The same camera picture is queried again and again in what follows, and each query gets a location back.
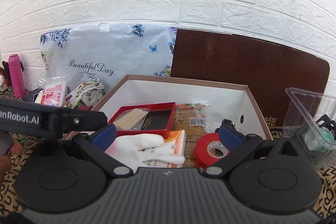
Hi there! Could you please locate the person's left hand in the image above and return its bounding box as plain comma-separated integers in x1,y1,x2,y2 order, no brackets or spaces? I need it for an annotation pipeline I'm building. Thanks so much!
0,141,23,184

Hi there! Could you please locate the pink tissue pack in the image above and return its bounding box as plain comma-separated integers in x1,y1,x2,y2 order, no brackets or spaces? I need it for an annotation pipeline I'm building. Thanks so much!
35,80,67,107

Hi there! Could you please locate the red electrical tape roll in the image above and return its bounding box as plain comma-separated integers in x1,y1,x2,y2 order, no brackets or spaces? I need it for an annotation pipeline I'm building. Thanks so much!
194,133,230,168

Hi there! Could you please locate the white cotton glove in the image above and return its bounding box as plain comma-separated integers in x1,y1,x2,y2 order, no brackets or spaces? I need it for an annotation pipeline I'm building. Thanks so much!
105,134,185,173

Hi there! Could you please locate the pink thermos bottle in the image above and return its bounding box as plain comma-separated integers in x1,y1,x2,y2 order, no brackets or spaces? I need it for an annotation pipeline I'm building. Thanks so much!
8,53,26,98

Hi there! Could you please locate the large cardboard box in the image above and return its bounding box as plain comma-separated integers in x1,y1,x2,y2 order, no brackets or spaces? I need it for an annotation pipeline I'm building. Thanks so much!
93,75,272,139

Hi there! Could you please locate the bag of wooden toothpicks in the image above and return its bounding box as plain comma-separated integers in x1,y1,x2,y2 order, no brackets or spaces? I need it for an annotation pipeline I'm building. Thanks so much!
112,107,149,131

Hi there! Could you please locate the printed snack packet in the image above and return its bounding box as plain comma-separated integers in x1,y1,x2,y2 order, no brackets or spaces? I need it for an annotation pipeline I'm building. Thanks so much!
174,103,210,168

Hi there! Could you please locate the red feather decoration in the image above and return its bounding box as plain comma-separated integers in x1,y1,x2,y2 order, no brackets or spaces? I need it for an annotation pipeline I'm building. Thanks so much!
0,61,13,92

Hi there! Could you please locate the orange white paper box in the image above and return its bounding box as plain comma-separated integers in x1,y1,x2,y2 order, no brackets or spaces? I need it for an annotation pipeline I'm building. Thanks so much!
142,130,186,168

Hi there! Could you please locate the red shallow tray box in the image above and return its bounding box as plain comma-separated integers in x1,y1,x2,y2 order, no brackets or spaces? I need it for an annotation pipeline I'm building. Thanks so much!
109,102,176,139

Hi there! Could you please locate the floral plastic bag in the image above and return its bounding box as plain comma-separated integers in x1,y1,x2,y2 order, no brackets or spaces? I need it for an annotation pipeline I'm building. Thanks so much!
40,23,178,91

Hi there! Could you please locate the clear plastic container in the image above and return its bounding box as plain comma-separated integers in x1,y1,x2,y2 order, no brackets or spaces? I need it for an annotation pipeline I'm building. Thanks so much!
282,88,335,169

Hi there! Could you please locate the dark brown wooden board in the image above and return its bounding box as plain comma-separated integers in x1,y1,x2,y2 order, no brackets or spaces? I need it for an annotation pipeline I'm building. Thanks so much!
171,29,330,127

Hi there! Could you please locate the floral drawstring pouch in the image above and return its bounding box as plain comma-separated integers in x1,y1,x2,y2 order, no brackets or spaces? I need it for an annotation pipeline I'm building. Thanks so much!
65,79,104,109

